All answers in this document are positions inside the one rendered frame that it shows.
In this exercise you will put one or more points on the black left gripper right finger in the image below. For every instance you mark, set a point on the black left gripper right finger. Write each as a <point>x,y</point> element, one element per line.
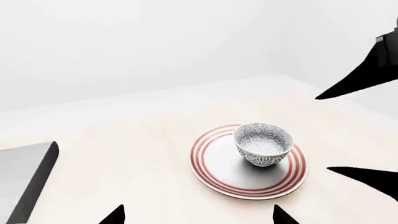
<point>281,217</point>

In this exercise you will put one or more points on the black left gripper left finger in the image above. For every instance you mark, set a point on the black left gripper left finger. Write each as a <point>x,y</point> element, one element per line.
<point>115,217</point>

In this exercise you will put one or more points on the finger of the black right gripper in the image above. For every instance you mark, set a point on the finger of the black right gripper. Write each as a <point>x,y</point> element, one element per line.
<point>367,77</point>
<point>373,178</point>

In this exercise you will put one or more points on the red striped round plate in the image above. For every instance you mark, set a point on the red striped round plate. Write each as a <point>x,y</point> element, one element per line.
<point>224,172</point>

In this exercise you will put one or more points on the white blue patterned bowl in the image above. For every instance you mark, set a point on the white blue patterned bowl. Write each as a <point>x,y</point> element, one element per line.
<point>263,143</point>

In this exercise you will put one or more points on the grey slab with dark edge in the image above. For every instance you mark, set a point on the grey slab with dark edge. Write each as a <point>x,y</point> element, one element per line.
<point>21,177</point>

